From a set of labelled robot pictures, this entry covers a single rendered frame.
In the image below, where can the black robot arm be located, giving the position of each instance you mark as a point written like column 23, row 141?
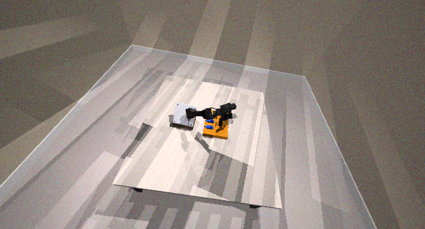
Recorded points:
column 207, row 112

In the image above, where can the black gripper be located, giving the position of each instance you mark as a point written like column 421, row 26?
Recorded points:
column 230, row 115

